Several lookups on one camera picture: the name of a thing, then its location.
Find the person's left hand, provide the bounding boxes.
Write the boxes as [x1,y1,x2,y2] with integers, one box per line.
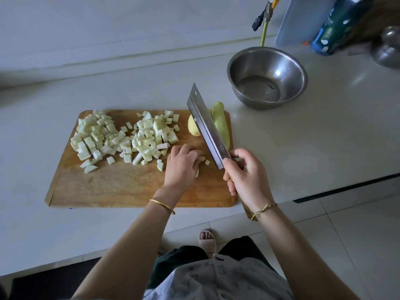
[159,144,207,200]

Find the shallow stainless steel bowl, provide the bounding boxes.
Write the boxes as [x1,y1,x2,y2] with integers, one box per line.
[370,25,400,69]

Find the person's right forearm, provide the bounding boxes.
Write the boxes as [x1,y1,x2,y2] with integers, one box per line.
[253,206,360,300]

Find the white patterned garment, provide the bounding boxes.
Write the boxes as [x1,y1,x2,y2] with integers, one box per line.
[142,253,295,300]

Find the deep stainless steel bowl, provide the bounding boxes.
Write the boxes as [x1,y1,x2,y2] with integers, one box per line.
[227,47,308,111]

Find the pile of garlic cloves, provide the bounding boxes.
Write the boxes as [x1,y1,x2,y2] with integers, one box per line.
[194,155,212,180]

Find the person's right foot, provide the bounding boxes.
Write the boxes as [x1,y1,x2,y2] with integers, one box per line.
[198,228,218,259]

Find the light blue plastic board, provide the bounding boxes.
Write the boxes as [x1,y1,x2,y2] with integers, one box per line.
[274,0,340,48]

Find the peeled green cucumber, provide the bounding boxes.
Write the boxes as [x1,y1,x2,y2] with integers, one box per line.
[210,100,232,151]

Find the person's left forearm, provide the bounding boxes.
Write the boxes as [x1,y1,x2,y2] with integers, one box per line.
[72,197,176,300]

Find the braided cord bracelet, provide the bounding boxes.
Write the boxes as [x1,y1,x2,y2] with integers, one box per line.
[250,202,278,222]

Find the dark green trousers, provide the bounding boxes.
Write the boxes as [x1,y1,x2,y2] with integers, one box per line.
[145,236,276,291]

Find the wooden cutting board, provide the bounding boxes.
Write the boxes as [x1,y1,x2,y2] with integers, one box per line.
[45,109,238,209]

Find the person's right hand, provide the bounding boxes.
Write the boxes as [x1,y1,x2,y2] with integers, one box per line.
[222,148,276,215]

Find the pale green cabbage vegetable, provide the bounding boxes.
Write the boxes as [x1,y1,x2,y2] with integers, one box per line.
[69,109,133,175]

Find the cleaver with wooden handle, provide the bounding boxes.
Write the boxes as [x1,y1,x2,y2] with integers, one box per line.
[187,82,246,170]

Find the dark green bottle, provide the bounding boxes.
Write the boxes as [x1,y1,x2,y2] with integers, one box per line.
[310,0,378,57]

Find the gold bangle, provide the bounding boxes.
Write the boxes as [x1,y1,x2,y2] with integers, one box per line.
[149,198,176,216]

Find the peeled yellow potato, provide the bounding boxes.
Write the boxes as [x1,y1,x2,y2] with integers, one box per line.
[187,113,203,138]

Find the wall tap with hose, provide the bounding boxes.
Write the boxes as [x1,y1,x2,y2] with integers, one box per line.
[252,2,275,33]

